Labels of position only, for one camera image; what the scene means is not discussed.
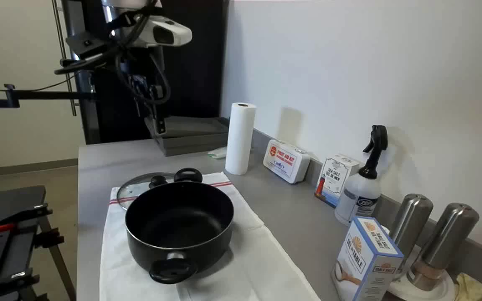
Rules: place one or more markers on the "black cooking pot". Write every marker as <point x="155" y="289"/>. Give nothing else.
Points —
<point x="182" y="227"/>

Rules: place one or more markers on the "black perforated side table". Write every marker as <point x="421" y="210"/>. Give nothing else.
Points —
<point x="26" y="225"/>

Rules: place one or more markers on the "yellow cloth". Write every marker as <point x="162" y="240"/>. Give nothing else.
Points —
<point x="468" y="287"/>

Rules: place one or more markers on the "small white carton box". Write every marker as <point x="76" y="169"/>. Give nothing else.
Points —
<point x="332" y="177"/>

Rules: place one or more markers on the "white paper towel roll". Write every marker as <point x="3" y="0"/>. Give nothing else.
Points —
<point x="240" y="135"/>

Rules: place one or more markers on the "white round plate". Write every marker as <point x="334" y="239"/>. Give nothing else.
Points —
<point x="419" y="286"/>

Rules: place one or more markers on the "white striped kitchen towel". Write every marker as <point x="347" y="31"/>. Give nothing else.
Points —
<point x="255" y="267"/>

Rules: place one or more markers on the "dark grey robot base block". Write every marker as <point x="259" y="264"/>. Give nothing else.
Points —
<point x="192" y="133"/>

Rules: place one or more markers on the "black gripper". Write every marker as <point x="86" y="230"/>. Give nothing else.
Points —
<point x="152" y="87"/>

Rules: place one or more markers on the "white red wipes box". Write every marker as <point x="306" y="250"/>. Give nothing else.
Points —
<point x="287" y="162"/>

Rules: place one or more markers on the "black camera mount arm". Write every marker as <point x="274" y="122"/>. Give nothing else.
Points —
<point x="13" y="97"/>

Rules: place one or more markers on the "steel pepper grinder left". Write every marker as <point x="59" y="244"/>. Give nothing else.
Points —
<point x="409" y="220"/>

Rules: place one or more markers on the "clear spray bottle black trigger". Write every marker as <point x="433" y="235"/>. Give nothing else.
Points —
<point x="362" y="189"/>

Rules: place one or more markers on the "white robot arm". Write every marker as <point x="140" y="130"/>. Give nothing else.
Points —
<point x="131" y="46"/>

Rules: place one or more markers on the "glass pot lid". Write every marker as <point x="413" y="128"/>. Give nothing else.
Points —
<point x="138" y="185"/>

